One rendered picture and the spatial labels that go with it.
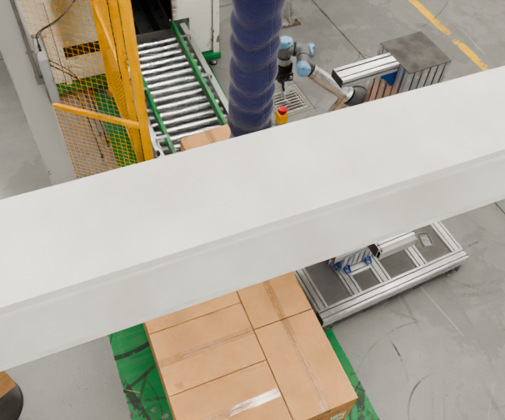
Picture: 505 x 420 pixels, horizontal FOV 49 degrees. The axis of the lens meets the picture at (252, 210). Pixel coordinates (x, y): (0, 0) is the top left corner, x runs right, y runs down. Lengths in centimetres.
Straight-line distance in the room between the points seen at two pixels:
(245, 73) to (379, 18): 424
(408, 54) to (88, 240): 250
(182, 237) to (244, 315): 305
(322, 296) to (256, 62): 196
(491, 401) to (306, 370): 142
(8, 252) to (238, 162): 20
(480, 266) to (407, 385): 121
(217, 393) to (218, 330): 38
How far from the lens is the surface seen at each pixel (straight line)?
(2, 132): 549
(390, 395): 404
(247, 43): 251
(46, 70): 324
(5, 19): 310
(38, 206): 49
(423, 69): 279
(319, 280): 404
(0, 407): 408
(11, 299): 45
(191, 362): 338
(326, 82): 304
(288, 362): 339
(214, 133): 382
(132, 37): 333
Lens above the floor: 369
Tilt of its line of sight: 54 degrees down
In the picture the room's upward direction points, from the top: 4 degrees clockwise
